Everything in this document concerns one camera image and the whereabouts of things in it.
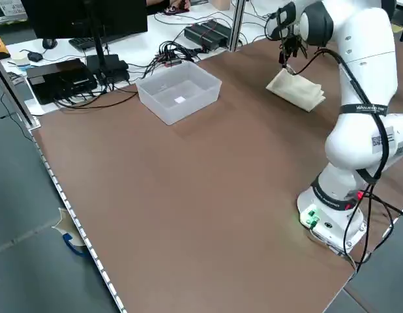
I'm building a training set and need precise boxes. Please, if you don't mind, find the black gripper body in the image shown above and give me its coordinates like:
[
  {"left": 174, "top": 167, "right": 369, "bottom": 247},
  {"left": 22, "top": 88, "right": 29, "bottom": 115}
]
[{"left": 281, "top": 35, "right": 305, "bottom": 55}]

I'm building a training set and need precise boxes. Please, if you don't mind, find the cream tablecloth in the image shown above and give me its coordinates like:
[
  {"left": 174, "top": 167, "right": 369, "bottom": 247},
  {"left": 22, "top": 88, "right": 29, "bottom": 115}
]
[{"left": 265, "top": 67, "right": 327, "bottom": 113}]

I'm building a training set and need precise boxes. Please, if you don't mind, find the clear plastic box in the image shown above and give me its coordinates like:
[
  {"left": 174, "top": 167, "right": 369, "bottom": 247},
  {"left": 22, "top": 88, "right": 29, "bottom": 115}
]
[{"left": 136, "top": 61, "right": 222, "bottom": 126}]

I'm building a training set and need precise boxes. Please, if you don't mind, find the black electronics box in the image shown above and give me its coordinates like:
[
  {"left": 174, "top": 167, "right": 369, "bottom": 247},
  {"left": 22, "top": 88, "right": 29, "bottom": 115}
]
[{"left": 26, "top": 58, "right": 98, "bottom": 106}]

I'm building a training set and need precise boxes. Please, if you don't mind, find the black power supply unit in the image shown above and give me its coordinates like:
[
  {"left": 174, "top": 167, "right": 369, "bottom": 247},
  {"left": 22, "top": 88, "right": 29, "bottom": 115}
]
[
  {"left": 184, "top": 24, "right": 224, "bottom": 52},
  {"left": 201, "top": 18, "right": 233, "bottom": 42}
]

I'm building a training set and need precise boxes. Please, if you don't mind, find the black usb hub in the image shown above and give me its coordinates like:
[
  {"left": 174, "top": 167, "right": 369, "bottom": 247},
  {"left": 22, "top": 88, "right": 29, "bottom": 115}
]
[{"left": 154, "top": 48, "right": 183, "bottom": 68}]

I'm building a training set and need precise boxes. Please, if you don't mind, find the person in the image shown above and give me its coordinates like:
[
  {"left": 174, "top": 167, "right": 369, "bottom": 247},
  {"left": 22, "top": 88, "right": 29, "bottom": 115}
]
[{"left": 145, "top": 0, "right": 192, "bottom": 16}]

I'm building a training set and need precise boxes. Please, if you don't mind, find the black monitor stand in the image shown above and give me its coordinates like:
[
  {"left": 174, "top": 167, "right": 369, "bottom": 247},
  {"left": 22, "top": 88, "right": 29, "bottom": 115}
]
[{"left": 85, "top": 32, "right": 130, "bottom": 85}]

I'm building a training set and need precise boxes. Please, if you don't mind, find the black keyboard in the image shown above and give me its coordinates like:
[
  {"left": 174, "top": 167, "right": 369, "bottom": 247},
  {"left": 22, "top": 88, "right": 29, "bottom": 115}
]
[{"left": 68, "top": 36, "right": 98, "bottom": 51}]

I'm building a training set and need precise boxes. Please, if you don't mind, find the black computer monitor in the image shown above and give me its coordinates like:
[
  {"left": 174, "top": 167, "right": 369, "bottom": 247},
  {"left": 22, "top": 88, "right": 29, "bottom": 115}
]
[{"left": 21, "top": 0, "right": 149, "bottom": 42}]

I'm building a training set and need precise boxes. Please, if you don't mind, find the torn paper scrap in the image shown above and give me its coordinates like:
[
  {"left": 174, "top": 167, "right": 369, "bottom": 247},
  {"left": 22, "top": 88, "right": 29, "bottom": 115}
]
[{"left": 52, "top": 207, "right": 89, "bottom": 259}]

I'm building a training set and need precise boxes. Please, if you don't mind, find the aluminium frame post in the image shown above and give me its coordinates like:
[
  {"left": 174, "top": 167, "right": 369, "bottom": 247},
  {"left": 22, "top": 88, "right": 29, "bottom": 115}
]
[{"left": 226, "top": 0, "right": 247, "bottom": 53}]

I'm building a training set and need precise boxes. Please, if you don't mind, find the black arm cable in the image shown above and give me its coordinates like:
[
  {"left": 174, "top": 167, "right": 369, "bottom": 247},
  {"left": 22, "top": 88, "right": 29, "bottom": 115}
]
[{"left": 314, "top": 47, "right": 390, "bottom": 196}]

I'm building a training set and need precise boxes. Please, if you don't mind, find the black base cable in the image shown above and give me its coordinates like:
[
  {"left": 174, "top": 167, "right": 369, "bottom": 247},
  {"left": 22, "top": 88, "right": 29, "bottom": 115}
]
[{"left": 343, "top": 185, "right": 403, "bottom": 273}]

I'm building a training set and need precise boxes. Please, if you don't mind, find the aluminium frame rail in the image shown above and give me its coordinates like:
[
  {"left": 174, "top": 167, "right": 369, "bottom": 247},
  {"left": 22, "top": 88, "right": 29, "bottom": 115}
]
[{"left": 0, "top": 52, "right": 40, "bottom": 128}]

